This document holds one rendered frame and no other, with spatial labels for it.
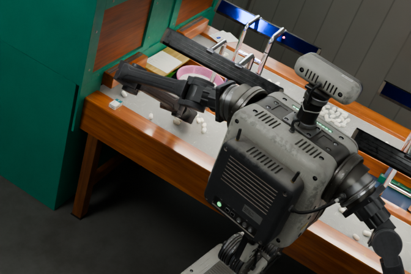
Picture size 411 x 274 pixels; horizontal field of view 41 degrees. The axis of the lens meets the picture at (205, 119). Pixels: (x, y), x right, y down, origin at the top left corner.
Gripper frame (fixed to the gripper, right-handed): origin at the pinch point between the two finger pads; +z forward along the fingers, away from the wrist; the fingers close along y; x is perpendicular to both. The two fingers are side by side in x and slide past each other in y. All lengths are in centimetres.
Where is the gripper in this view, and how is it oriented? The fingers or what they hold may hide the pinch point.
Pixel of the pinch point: (188, 117)
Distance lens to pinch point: 269.8
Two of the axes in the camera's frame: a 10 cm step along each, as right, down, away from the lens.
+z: 1.5, 2.0, 9.7
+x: -5.1, 8.6, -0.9
